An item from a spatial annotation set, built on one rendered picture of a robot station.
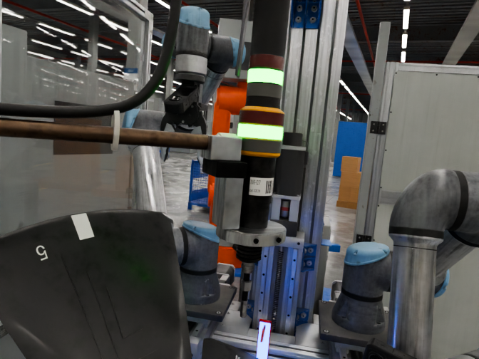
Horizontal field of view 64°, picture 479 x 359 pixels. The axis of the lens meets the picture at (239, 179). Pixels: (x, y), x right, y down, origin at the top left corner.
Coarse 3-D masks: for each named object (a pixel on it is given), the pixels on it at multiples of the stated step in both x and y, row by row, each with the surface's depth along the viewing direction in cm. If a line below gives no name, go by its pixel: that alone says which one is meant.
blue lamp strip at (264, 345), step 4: (260, 324) 75; (264, 324) 75; (268, 324) 75; (260, 328) 75; (268, 328) 75; (260, 332) 75; (268, 332) 75; (260, 336) 75; (264, 336) 75; (268, 336) 75; (264, 340) 75; (268, 340) 75; (260, 344) 76; (264, 344) 75; (268, 344) 75; (260, 348) 76; (264, 348) 76; (260, 352) 76; (264, 352) 76; (260, 356) 76; (264, 356) 76
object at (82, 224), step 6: (72, 216) 43; (78, 216) 44; (84, 216) 44; (78, 222) 43; (84, 222) 43; (78, 228) 43; (84, 228) 43; (90, 228) 43; (78, 234) 42; (84, 234) 43; (90, 234) 43
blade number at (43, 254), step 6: (42, 240) 40; (30, 246) 39; (36, 246) 39; (42, 246) 40; (48, 246) 40; (30, 252) 39; (36, 252) 39; (42, 252) 39; (48, 252) 40; (36, 258) 39; (42, 258) 39; (48, 258) 39; (54, 258) 40; (36, 264) 39; (42, 264) 39
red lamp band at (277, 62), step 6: (258, 54) 35; (264, 54) 35; (252, 60) 35; (258, 60) 35; (264, 60) 35; (270, 60) 35; (276, 60) 35; (282, 60) 35; (252, 66) 35; (258, 66) 35; (264, 66) 35; (270, 66) 35; (276, 66) 35; (282, 66) 36
